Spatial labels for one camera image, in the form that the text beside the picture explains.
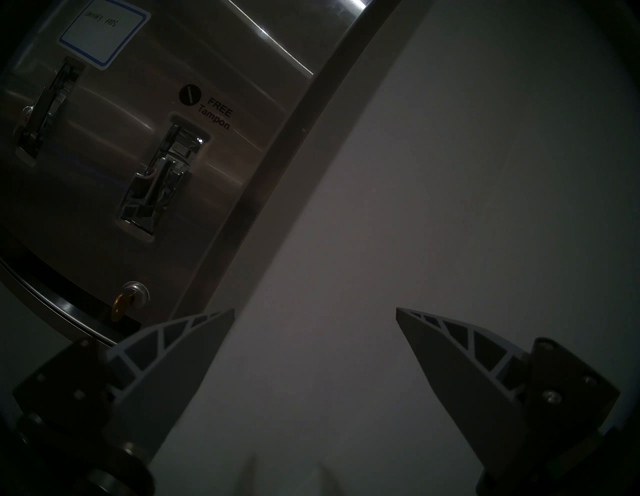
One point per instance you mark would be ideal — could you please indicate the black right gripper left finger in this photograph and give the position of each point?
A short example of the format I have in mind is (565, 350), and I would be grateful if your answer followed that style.
(150, 380)

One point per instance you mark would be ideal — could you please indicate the white label blue border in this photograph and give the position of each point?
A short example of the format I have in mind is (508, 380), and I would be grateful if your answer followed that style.
(102, 32)

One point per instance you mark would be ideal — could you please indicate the chrome dispensing lever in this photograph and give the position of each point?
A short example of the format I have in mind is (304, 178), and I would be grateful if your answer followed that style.
(155, 185)
(42, 115)

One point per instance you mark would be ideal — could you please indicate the free tampon sticker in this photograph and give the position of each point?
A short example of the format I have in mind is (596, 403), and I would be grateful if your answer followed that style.
(190, 95)

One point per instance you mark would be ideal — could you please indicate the stainless steel wall dispenser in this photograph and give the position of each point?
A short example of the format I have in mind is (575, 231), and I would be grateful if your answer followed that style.
(225, 75)

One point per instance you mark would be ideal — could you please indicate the small metal door key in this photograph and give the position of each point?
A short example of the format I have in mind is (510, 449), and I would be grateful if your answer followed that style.
(122, 302)

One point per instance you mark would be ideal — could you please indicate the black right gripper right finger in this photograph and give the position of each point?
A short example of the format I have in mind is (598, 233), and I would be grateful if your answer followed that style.
(475, 395)

